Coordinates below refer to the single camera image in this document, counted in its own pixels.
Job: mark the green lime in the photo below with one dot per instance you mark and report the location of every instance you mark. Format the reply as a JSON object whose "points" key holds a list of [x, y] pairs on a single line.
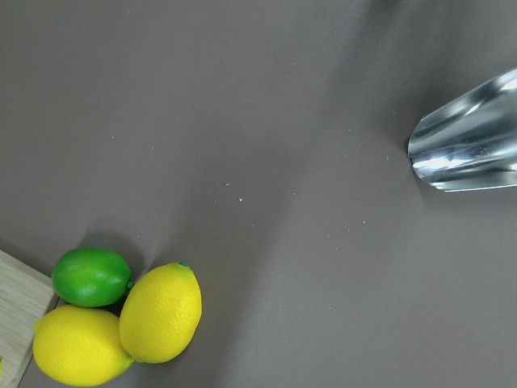
{"points": [[92, 277]]}

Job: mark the metal ice scoop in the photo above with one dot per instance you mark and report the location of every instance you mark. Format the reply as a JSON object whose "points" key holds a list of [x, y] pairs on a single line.
{"points": [[469, 144]]}

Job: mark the yellow lemon near board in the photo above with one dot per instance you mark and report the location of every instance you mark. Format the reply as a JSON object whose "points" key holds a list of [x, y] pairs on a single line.
{"points": [[80, 346]]}

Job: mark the yellow lemon outer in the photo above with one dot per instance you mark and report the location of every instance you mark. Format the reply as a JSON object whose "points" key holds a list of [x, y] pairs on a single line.
{"points": [[161, 313]]}

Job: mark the wooden cutting board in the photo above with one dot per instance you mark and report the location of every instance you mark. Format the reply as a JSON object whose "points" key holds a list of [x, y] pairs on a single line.
{"points": [[26, 296]]}

